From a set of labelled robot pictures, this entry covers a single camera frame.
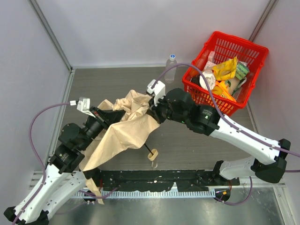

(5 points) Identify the beige folding umbrella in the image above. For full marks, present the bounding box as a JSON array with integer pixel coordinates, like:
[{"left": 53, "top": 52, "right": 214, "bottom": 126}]
[{"left": 78, "top": 89, "right": 161, "bottom": 205}]

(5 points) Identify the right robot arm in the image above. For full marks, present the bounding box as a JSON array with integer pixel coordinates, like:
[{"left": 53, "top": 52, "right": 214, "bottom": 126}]
[{"left": 146, "top": 88, "right": 291, "bottom": 183}]

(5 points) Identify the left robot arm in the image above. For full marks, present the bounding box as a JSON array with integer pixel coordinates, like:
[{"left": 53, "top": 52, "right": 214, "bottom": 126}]
[{"left": 4, "top": 107, "right": 125, "bottom": 225}]

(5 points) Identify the clear water bottle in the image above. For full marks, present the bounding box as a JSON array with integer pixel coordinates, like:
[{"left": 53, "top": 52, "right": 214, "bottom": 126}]
[{"left": 165, "top": 54, "right": 177, "bottom": 83}]

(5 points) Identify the orange snack bag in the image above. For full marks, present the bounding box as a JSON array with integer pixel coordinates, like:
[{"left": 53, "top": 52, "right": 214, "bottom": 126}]
[{"left": 212, "top": 81, "right": 236, "bottom": 102}]

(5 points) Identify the white box in basket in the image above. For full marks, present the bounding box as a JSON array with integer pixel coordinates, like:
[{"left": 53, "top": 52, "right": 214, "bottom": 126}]
[{"left": 203, "top": 51, "right": 216, "bottom": 70}]

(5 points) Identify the beige cup in basket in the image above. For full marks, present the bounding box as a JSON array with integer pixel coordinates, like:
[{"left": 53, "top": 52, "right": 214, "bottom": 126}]
[{"left": 225, "top": 77, "right": 247, "bottom": 95}]

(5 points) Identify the yellow snack bag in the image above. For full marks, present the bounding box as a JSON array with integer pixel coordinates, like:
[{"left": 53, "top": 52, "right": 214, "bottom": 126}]
[{"left": 212, "top": 57, "right": 238, "bottom": 81}]

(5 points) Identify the red plastic basket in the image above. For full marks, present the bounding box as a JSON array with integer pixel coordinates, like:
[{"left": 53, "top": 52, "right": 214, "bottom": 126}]
[{"left": 182, "top": 30, "right": 269, "bottom": 117}]

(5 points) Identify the green carton box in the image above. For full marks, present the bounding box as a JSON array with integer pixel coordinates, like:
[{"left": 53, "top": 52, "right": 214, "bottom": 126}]
[{"left": 235, "top": 61, "right": 250, "bottom": 80}]

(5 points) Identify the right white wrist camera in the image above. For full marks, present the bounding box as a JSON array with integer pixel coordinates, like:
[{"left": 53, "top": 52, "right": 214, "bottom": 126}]
[{"left": 146, "top": 79, "right": 165, "bottom": 106}]

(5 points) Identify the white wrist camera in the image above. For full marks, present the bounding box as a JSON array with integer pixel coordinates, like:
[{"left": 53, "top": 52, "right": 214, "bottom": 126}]
[
  {"left": 69, "top": 97, "right": 95, "bottom": 117},
  {"left": 146, "top": 79, "right": 165, "bottom": 106}
]

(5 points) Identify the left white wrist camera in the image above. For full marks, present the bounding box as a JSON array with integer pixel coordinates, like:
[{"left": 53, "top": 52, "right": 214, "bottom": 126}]
[{"left": 69, "top": 97, "right": 95, "bottom": 117}]

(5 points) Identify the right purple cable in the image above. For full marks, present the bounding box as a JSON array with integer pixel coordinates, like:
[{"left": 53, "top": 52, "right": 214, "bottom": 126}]
[{"left": 150, "top": 63, "right": 300, "bottom": 207}]

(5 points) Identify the purple cable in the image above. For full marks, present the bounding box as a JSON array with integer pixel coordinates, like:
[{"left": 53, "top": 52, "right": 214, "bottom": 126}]
[
  {"left": 11, "top": 102, "right": 119, "bottom": 225},
  {"left": 150, "top": 63, "right": 300, "bottom": 207}
]

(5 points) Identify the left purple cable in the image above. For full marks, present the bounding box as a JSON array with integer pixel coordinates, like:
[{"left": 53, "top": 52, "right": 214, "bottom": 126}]
[{"left": 11, "top": 102, "right": 119, "bottom": 225}]

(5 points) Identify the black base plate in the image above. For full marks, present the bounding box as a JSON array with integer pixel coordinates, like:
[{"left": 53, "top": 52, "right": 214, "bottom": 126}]
[{"left": 94, "top": 170, "right": 240, "bottom": 192}]

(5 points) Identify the white slotted cable duct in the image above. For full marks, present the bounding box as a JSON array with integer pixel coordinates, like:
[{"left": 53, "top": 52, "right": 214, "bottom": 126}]
[{"left": 70, "top": 189, "right": 216, "bottom": 200}]

